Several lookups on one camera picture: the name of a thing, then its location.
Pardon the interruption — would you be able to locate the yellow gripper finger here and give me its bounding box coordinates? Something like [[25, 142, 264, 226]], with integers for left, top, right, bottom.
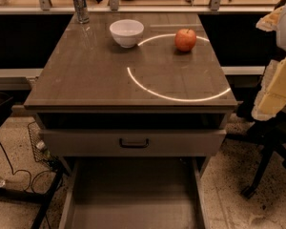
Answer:
[[252, 58, 286, 121], [255, 6, 284, 31]]

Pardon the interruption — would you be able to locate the red apple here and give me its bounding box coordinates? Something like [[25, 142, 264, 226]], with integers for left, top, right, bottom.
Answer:
[[174, 29, 196, 52]]

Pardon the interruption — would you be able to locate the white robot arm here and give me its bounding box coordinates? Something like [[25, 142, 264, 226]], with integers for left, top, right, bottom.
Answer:
[[251, 3, 286, 121]]

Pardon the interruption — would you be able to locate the grey drawer cabinet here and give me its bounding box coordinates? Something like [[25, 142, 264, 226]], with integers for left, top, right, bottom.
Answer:
[[23, 11, 238, 229]]

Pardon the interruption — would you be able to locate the open middle drawer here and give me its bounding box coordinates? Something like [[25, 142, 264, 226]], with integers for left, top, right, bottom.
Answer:
[[59, 157, 211, 229]]

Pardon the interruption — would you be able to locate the black office chair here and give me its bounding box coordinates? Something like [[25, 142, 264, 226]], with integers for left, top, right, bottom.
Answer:
[[226, 0, 286, 199]]

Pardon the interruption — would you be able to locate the white ceramic bowl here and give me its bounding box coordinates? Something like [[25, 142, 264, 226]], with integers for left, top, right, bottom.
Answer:
[[110, 19, 144, 48]]

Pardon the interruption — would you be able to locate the silver metal can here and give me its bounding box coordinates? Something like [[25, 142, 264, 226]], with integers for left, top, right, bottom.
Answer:
[[72, 0, 89, 24]]

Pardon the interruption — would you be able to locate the black stand at left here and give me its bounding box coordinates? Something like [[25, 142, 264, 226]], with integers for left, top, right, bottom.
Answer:
[[0, 93, 64, 229]]

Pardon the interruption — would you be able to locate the top drawer with black handle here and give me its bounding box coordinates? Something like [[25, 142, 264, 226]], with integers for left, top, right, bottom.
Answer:
[[42, 129, 226, 156]]

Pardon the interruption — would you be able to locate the wire mesh basket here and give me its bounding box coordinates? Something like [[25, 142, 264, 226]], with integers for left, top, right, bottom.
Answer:
[[28, 121, 58, 170]]

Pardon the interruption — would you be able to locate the black floor cable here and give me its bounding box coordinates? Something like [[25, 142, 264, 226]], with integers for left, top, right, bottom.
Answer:
[[0, 133, 63, 194]]

